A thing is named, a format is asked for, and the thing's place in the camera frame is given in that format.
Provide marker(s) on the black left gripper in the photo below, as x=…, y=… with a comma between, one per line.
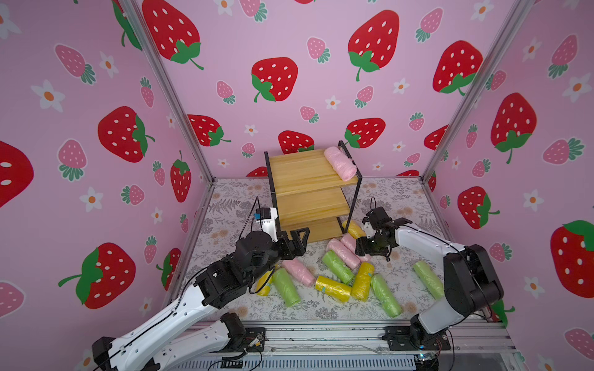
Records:
x=296, y=250

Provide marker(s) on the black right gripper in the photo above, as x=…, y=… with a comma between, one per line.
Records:
x=378, y=236

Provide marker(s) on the pink trash bag roll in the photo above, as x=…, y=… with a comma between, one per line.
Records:
x=299, y=271
x=347, y=256
x=349, y=242
x=340, y=163

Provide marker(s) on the three-tier wooden shelf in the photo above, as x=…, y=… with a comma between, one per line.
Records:
x=307, y=192

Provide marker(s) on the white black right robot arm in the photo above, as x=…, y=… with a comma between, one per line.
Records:
x=470, y=280

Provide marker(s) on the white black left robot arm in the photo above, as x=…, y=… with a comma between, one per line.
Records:
x=161, y=343

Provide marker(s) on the yellow trash bag roll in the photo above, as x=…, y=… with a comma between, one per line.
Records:
x=355, y=230
x=334, y=289
x=264, y=284
x=362, y=282

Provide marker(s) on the green trash bag roll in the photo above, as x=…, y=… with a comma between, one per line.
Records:
x=383, y=293
x=338, y=267
x=430, y=279
x=284, y=285

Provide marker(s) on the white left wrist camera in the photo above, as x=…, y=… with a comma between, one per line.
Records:
x=267, y=217

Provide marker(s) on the aluminium frame rail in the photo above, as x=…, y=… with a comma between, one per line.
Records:
x=352, y=338

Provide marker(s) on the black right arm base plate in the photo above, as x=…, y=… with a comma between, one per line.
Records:
x=403, y=338

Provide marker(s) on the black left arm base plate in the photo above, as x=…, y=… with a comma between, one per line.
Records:
x=252, y=340

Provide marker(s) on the right aluminium corner post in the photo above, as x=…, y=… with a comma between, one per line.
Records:
x=501, y=43

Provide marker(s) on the aluminium corner post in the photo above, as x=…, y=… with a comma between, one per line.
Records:
x=501, y=43
x=140, y=28

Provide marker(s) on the left aluminium corner post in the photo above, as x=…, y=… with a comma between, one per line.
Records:
x=140, y=28

